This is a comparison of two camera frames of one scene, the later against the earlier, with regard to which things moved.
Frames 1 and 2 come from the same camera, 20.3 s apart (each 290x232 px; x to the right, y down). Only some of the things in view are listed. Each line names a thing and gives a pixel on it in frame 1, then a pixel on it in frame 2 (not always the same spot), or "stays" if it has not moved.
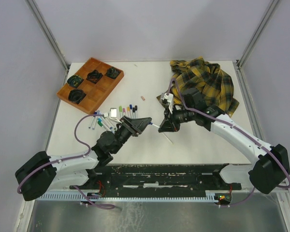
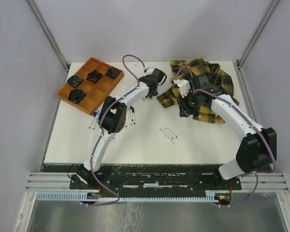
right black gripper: (169, 123) → (185, 111)
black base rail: (169, 177) stays
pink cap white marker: (167, 137) stays
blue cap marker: (131, 110) stays
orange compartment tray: (89, 84) stays
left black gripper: (136, 126) → (152, 94)
